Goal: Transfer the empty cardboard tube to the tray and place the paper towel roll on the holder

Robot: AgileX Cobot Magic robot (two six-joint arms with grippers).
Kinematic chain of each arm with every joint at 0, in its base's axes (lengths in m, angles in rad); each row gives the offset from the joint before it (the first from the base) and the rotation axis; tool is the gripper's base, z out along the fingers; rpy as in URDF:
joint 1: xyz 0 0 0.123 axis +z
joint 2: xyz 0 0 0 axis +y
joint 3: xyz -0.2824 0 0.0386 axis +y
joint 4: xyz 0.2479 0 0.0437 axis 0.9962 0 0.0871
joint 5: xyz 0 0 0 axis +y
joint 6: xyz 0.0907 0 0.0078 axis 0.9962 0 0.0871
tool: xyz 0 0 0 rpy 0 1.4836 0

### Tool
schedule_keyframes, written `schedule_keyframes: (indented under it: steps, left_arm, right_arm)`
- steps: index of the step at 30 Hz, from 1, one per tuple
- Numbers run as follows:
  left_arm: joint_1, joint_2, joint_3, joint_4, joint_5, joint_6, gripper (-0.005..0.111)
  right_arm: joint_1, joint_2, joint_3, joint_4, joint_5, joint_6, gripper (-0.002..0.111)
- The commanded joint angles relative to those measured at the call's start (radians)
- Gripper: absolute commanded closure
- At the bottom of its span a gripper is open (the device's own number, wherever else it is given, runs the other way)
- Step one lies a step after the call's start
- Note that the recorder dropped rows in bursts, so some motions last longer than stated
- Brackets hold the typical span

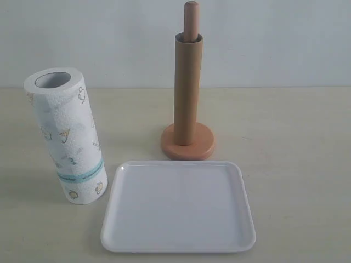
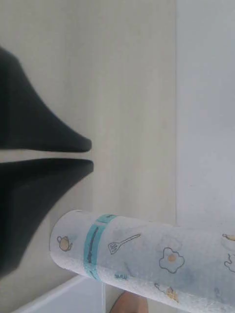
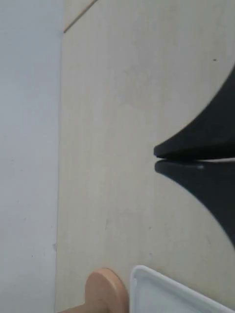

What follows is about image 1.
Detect brown cardboard tube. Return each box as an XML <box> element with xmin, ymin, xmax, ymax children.
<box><xmin>174</xmin><ymin>33</ymin><xmax>203</xmax><ymax>146</ymax></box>

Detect wooden paper towel holder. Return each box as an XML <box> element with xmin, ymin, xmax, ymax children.
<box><xmin>161</xmin><ymin>1</ymin><xmax>215</xmax><ymax>160</ymax></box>

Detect white printed paper towel roll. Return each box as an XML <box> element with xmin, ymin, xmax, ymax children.
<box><xmin>23</xmin><ymin>67</ymin><xmax>108</xmax><ymax>205</ymax></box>

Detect white rectangular plastic tray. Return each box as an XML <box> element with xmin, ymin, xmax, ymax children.
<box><xmin>101</xmin><ymin>161</ymin><xmax>256</xmax><ymax>253</ymax></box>

